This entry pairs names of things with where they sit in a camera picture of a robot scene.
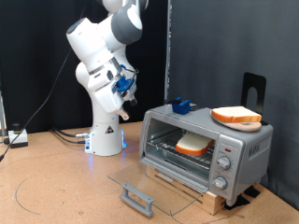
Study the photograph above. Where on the white bread slice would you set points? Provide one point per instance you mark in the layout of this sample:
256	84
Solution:
193	143
236	114

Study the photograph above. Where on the vertical metal pole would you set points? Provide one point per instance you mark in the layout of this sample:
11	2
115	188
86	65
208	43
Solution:
169	46

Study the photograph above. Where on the black backdrop curtain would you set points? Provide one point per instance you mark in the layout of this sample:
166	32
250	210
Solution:
31	46

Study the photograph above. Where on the silver oven knob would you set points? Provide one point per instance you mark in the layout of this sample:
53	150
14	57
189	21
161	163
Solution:
220	183
224	163

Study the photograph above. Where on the metal spatula with blue grip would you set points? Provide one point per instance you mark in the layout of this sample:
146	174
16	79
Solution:
181	106

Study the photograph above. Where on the black tape patch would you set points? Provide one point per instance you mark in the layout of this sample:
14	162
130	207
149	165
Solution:
253	191
236	202

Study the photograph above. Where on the silver toaster oven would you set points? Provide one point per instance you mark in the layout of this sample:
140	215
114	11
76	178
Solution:
249	146

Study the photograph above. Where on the metal frame post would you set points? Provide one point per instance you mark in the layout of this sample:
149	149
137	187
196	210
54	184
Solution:
2	115

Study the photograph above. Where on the grey backdrop curtain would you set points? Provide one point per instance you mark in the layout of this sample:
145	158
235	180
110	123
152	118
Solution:
233	46

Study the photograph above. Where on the grey emergency stop box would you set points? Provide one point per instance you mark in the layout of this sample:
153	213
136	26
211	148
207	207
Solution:
18	138

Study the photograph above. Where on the black metal bookend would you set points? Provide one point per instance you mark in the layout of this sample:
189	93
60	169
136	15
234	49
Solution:
249	81

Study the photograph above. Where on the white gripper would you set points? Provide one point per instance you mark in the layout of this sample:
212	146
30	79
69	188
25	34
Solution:
107	99

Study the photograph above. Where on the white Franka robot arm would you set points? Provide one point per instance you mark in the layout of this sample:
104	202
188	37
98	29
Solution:
102	137

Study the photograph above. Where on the wooden slatted crate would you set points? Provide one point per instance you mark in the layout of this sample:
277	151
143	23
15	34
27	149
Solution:
215	202

